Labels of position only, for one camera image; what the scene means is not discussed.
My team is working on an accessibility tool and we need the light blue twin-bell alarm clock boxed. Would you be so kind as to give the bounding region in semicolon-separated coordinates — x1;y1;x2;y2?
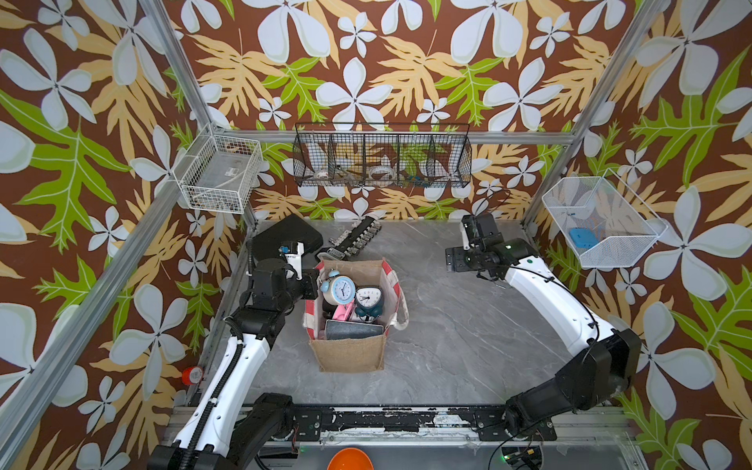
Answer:
320;269;356;306

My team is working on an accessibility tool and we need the pink twin-bell alarm clock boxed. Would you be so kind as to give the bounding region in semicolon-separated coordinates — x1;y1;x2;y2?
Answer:
332;302;356;321

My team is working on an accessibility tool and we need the mirror digital clock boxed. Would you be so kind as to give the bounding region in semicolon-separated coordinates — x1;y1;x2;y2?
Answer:
324;319;385;341

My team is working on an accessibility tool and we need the canvas bag with red sides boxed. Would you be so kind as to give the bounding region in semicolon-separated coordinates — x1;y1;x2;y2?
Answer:
303;258;409;373

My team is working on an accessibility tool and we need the dark green alarm clock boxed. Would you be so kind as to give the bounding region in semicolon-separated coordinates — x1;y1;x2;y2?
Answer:
354;287;384;323

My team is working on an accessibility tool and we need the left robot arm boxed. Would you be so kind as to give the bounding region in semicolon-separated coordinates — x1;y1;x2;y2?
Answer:
147;241;317;469

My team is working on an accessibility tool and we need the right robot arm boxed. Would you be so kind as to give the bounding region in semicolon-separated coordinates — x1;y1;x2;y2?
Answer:
446;213;640;438

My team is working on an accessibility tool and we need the black plastic tool case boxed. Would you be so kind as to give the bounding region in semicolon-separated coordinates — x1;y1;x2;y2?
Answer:
251;215;323;262

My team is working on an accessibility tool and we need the blue object in basket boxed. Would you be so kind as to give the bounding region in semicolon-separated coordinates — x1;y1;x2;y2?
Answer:
569;227;600;251

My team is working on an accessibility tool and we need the red cap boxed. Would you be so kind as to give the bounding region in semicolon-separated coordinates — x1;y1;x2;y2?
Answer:
181;365;204;387

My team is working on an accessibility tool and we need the orange bowl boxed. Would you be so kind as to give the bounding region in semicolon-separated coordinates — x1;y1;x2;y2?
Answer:
327;448;374;470

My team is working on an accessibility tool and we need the socket set on black rail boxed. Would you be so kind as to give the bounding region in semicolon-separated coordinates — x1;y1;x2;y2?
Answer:
316;217;381;262

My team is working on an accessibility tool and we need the white wire basket right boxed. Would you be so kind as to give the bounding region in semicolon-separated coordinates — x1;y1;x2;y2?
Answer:
542;170;668;269

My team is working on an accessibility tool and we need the white wire basket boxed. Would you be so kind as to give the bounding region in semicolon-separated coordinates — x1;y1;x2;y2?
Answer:
542;170;668;269
174;125;264;215

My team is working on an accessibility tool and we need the black wire basket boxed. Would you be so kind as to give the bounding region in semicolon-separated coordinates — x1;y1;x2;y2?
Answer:
291;121;472;188

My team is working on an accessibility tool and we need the white wire basket left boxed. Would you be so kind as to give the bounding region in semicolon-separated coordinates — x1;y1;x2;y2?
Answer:
174;125;264;215

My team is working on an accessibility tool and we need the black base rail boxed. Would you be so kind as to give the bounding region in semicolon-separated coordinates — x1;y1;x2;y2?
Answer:
251;403;556;443

